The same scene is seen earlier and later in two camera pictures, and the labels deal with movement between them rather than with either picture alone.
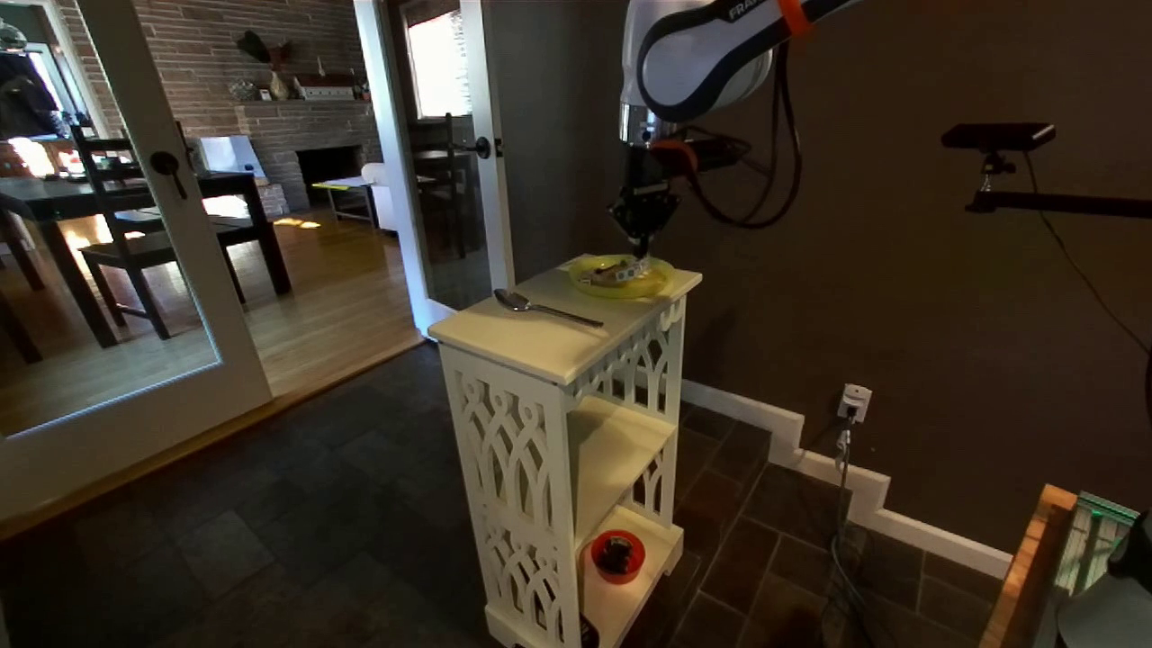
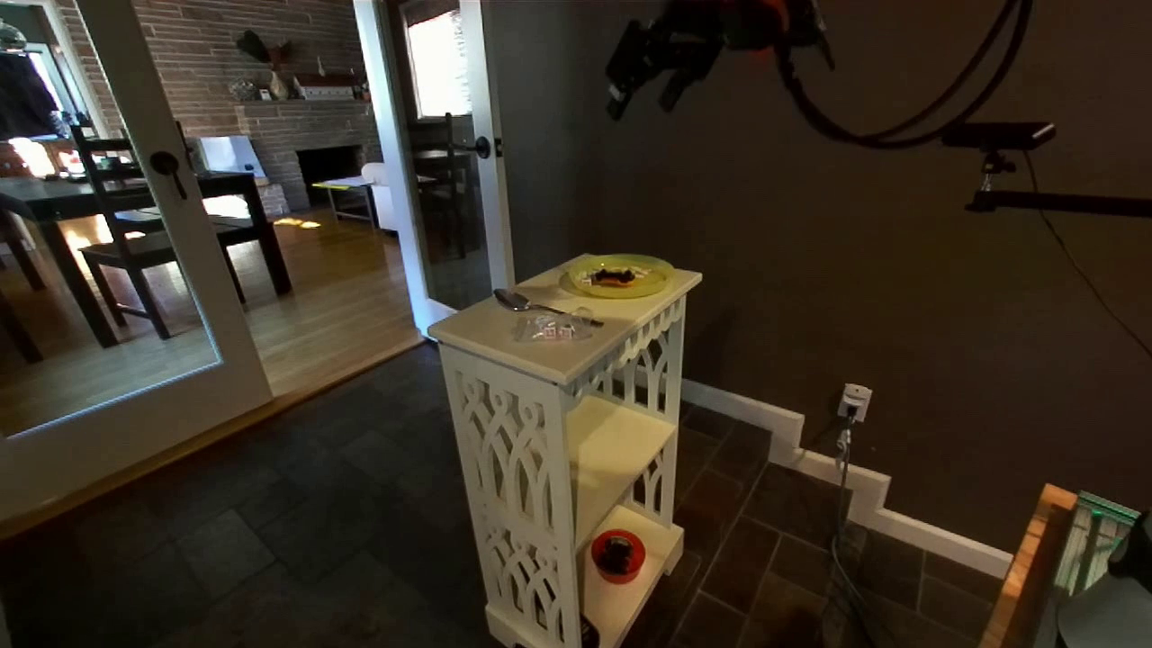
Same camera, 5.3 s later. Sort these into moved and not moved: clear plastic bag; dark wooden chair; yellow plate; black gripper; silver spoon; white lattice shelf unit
Moved: clear plastic bag; black gripper
Not moved: yellow plate; silver spoon; dark wooden chair; white lattice shelf unit
